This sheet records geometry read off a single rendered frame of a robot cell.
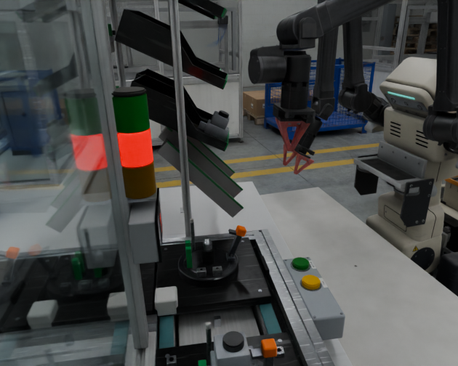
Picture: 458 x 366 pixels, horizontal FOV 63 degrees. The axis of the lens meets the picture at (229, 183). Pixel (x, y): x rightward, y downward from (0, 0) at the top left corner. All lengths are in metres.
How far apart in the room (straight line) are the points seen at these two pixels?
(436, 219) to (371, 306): 0.52
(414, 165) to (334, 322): 0.67
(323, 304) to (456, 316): 0.36
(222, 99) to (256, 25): 5.01
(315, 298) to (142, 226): 0.44
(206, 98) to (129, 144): 4.36
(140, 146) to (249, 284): 0.44
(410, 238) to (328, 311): 0.69
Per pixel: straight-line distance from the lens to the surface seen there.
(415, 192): 1.28
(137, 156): 0.55
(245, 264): 0.91
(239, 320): 0.85
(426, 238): 1.45
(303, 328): 0.79
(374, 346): 0.92
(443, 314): 1.06
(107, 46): 0.53
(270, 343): 0.58
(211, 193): 1.04
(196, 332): 0.83
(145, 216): 0.56
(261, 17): 9.81
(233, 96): 4.98
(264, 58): 0.77
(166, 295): 0.81
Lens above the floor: 1.50
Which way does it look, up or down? 23 degrees down
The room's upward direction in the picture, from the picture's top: 1 degrees counter-clockwise
